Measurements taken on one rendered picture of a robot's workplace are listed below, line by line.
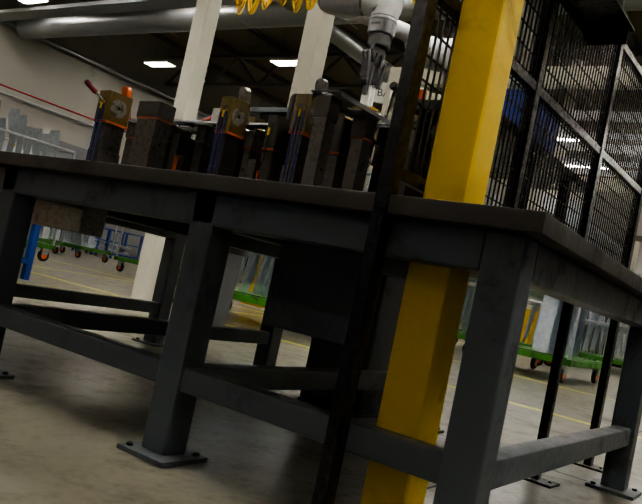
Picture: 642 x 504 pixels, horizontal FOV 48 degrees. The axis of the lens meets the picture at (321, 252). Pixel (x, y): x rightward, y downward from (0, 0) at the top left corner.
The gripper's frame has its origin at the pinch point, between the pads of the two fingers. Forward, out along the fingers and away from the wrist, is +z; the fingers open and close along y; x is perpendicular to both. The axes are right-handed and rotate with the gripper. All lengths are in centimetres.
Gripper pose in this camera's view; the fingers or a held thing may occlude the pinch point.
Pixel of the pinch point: (367, 97)
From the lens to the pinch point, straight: 238.1
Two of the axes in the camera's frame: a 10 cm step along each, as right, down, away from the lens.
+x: 7.9, 1.3, -6.0
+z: -2.0, 9.8, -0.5
